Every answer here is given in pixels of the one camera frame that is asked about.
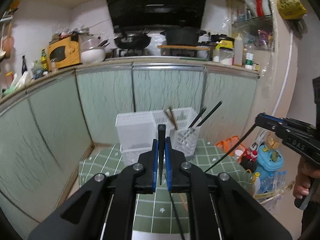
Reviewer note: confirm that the black cooking pot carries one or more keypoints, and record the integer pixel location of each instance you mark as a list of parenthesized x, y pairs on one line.
[(182, 36)]

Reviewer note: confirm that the dark soy sauce bottle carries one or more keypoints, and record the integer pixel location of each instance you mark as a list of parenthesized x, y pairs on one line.
[(249, 160)]

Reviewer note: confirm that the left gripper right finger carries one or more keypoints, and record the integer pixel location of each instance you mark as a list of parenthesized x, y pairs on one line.
[(218, 207)]

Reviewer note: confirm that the clear jar black lid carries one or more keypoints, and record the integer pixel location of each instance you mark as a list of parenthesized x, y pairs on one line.
[(223, 56)]

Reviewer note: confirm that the yellow microwave oven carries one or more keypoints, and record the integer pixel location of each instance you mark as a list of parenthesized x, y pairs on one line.
[(65, 52)]

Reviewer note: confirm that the black range hood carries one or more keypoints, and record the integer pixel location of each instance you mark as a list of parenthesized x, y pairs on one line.
[(135, 15)]

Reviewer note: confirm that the white utensil holder caddy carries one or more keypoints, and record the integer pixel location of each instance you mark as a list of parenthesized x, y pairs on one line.
[(136, 132)]

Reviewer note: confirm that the white squeeze bottle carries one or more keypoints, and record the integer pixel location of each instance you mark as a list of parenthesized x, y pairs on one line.
[(238, 50)]

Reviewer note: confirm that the yellow lid plastic jar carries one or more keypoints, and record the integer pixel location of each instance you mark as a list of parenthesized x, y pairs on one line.
[(271, 144)]

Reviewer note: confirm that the orange plastic bag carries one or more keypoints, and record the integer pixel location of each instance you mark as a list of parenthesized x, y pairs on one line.
[(227, 144)]

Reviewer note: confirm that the green checkered tablecloth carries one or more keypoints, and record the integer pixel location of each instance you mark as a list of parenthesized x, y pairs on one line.
[(154, 215)]

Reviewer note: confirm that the wooden chopstick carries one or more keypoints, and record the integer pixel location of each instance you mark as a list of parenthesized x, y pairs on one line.
[(173, 118), (167, 113), (184, 202)]

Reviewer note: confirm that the white bowl stack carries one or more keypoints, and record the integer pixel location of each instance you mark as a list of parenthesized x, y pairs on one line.
[(93, 51)]

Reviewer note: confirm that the black wok pan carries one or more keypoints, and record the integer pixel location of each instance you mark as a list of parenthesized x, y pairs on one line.
[(132, 41)]

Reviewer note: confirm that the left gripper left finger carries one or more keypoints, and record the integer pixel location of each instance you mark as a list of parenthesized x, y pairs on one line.
[(104, 207)]

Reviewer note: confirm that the person right hand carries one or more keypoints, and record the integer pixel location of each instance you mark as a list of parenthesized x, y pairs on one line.
[(305, 171)]

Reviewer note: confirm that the black chopstick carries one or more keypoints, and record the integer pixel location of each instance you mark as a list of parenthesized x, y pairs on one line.
[(233, 148), (161, 149), (198, 116), (177, 218), (209, 114)]

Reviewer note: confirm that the green label bottle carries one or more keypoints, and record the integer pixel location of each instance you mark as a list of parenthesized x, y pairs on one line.
[(249, 60)]

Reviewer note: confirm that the yellow hanging bag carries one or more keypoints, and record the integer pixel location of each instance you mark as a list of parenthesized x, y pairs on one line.
[(291, 9)]

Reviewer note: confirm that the wooden cutting board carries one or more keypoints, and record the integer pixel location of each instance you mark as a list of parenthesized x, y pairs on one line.
[(183, 47)]

